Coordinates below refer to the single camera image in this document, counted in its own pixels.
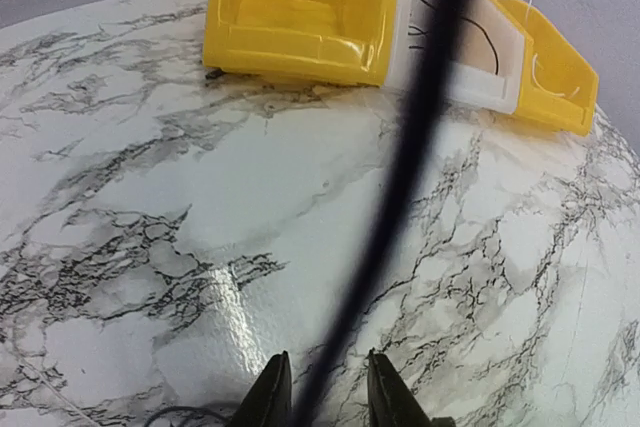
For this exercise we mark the right yellow bin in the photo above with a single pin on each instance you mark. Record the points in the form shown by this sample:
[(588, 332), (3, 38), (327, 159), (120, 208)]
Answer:
[(558, 87)]

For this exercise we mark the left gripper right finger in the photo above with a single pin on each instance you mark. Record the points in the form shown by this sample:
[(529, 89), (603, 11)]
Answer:
[(390, 402)]

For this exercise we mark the white translucent bin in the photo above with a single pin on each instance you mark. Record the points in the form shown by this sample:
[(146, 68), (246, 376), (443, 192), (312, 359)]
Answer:
[(486, 70)]

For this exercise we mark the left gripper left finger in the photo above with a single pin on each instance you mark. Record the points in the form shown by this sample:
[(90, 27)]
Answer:
[(268, 403)]

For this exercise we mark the yellow bin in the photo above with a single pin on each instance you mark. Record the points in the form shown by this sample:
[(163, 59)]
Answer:
[(558, 87), (345, 42)]

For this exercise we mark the left yellow bin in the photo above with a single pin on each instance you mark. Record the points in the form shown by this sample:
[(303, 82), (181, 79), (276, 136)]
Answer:
[(345, 42)]

